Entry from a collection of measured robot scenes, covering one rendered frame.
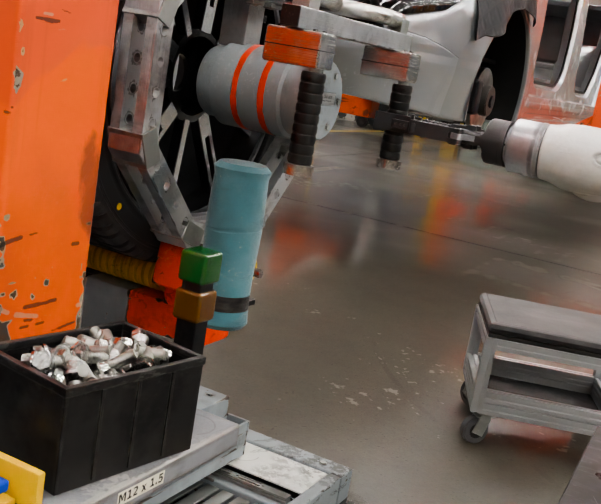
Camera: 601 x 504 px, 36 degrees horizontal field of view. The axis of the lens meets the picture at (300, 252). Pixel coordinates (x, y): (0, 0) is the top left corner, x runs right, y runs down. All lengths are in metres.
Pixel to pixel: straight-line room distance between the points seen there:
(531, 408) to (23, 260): 1.64
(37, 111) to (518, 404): 1.69
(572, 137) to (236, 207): 0.53
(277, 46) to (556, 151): 0.47
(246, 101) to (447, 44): 2.73
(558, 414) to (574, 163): 1.12
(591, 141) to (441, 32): 2.69
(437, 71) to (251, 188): 2.81
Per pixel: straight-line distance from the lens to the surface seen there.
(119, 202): 1.47
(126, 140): 1.36
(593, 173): 1.48
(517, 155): 1.51
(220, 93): 1.51
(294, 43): 1.30
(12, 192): 1.07
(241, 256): 1.41
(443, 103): 4.21
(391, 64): 1.60
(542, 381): 2.79
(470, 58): 4.25
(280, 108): 1.46
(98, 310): 1.71
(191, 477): 1.80
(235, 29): 1.55
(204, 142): 1.67
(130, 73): 1.37
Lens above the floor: 0.91
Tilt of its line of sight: 12 degrees down
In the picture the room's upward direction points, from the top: 10 degrees clockwise
